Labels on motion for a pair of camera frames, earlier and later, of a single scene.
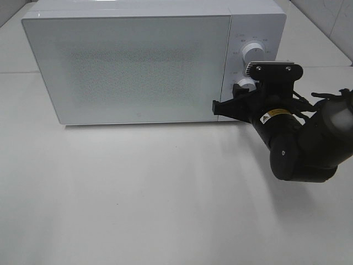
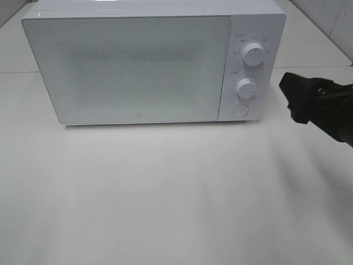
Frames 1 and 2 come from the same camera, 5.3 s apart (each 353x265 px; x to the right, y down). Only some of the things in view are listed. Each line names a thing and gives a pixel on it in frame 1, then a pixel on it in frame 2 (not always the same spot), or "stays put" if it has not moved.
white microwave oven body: (146, 62) stays put
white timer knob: (247, 83) stays put
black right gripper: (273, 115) → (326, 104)
